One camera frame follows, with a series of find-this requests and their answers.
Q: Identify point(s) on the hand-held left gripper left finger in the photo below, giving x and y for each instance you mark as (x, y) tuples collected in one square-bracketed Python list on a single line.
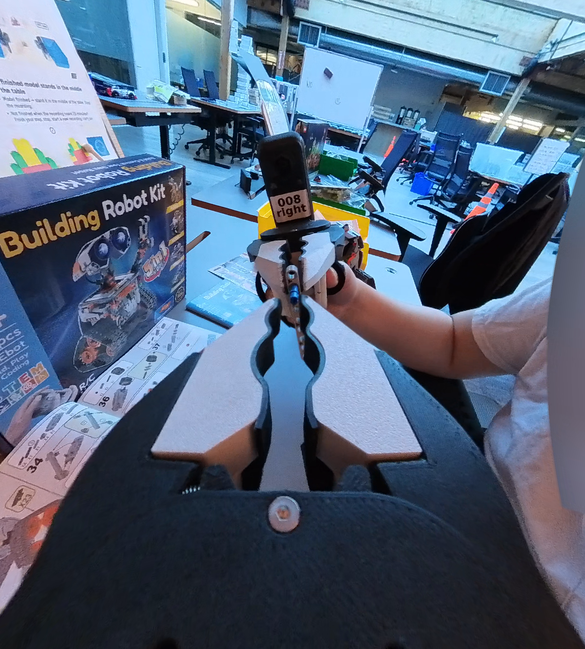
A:
[(211, 400)]

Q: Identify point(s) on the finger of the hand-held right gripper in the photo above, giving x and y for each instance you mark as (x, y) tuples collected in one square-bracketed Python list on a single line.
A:
[(272, 268), (315, 263)]

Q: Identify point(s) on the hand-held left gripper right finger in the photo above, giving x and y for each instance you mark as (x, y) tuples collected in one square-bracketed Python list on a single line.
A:
[(358, 400)]

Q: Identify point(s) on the grey perforated building beam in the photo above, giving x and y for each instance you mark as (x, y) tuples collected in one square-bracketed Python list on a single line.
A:
[(292, 274)]

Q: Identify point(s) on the blue connector pin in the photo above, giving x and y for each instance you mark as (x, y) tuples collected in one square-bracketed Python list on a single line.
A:
[(294, 295)]

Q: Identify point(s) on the person's right forearm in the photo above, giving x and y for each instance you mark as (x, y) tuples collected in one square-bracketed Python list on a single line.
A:
[(424, 334)]

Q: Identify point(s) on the wooden top desk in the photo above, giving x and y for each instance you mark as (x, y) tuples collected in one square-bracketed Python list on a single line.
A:
[(145, 104)]

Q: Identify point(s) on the person's right hand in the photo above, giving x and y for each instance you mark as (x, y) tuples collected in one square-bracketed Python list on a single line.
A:
[(350, 296)]

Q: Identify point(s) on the colour printed leaflet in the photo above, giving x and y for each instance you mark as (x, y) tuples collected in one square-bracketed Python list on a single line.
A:
[(231, 271)]

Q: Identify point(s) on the dark printed toy box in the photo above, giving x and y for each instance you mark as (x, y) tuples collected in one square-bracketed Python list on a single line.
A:
[(317, 142)]

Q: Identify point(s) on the green plastic bin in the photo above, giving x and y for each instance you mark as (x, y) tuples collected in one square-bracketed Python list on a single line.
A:
[(338, 167)]

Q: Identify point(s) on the yellow plastic parts bin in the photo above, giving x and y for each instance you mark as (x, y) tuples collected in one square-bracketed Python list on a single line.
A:
[(333, 207)]

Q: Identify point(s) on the blue cover booklet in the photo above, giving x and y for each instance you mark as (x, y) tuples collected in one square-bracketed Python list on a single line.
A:
[(221, 307)]

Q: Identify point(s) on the open white instruction booklet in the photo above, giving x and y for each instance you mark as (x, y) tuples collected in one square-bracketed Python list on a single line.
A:
[(170, 350)]

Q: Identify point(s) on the large white whiteboard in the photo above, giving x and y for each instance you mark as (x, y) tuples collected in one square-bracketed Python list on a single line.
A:
[(343, 91)]

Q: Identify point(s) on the blue plastic bin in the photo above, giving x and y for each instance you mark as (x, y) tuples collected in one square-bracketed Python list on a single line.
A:
[(420, 183)]

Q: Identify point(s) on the white air vent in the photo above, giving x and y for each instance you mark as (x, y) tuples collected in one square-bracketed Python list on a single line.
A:
[(495, 82), (309, 34)]

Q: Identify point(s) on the orange traffic cone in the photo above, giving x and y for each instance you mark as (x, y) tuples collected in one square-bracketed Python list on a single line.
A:
[(485, 200)]

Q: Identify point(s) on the black draped office chair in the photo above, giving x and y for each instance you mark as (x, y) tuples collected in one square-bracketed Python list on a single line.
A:
[(500, 243)]

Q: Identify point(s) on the dark blue toy kit box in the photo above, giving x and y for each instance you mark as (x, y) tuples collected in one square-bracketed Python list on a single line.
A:
[(69, 263)]

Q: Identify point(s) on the small whiteboard easel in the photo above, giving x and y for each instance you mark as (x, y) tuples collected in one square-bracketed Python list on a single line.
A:
[(546, 154)]

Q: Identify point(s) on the white instruction poster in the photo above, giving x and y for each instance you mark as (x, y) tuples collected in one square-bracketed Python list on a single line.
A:
[(28, 101)]

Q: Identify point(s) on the wooden post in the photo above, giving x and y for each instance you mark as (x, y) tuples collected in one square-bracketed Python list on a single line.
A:
[(226, 50)]

